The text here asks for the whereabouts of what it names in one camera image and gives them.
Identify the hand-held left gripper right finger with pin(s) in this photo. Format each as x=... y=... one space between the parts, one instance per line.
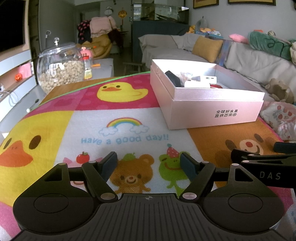
x=187 y=164

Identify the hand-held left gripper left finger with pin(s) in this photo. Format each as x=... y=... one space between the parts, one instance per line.
x=110 y=162

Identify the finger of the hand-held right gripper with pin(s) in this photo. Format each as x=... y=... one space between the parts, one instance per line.
x=238 y=154
x=285 y=147

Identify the pink-white cardboard box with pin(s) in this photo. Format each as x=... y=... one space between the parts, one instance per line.
x=208 y=111

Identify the red small item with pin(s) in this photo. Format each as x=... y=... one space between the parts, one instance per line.
x=216 y=87

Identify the small white box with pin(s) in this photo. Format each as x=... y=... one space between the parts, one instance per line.
x=198 y=82

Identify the black case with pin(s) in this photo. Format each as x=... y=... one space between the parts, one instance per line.
x=174 y=78

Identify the floral blanket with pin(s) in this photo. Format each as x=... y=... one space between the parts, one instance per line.
x=277 y=115

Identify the cartoon duck printed mat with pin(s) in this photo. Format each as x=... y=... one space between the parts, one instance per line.
x=129 y=120

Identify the brown plush toy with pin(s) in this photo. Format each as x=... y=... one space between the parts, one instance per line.
x=277 y=90

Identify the grey covered sofa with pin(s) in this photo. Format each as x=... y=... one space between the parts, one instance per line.
x=249 y=62

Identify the red-capped small bottle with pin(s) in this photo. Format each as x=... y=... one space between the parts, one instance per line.
x=87 y=69

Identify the white-tipped pen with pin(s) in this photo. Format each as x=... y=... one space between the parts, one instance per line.
x=32 y=106

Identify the small orange item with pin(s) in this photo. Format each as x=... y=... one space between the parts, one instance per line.
x=96 y=66

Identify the small stool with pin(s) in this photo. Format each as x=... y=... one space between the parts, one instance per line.
x=133 y=66

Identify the green plush pillow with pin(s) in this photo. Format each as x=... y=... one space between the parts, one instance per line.
x=270 y=45

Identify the round glass jar of nuts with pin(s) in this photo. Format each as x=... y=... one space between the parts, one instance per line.
x=60 y=71

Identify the yellow pillow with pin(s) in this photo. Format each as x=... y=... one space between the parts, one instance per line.
x=207 y=49

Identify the pink plastic toy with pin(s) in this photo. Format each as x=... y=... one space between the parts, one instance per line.
x=86 y=52

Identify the yellow bean bag chair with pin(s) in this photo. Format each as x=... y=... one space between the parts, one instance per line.
x=99 y=47

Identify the pink plush toy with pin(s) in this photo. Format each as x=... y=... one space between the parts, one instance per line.
x=238 y=38

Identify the orange pumpkin toy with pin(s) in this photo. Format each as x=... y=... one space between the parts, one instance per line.
x=18 y=77

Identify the pink shelf item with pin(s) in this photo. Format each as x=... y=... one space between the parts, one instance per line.
x=25 y=69

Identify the yellow plush toy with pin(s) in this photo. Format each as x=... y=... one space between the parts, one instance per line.
x=192 y=29

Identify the grey plush toy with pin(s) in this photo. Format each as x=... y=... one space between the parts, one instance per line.
x=201 y=24

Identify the black pink-dotted cloth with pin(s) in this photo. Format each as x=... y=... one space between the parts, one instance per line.
x=83 y=30

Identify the pink clothes pile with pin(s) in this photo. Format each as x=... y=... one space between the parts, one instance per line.
x=101 y=26

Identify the white television cabinet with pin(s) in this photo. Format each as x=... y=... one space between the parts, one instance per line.
x=11 y=64

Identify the teal covered cabinet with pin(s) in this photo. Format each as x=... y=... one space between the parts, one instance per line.
x=157 y=27

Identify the orange hanging ornament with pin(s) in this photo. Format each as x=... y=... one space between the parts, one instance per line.
x=122 y=13

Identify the wide framed picture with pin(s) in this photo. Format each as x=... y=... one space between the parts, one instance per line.
x=252 y=1

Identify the narrow framed picture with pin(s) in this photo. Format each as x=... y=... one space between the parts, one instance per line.
x=205 y=3

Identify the glass fish tank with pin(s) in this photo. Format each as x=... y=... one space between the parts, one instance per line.
x=161 y=11

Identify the black television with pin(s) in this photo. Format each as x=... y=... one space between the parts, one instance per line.
x=11 y=23

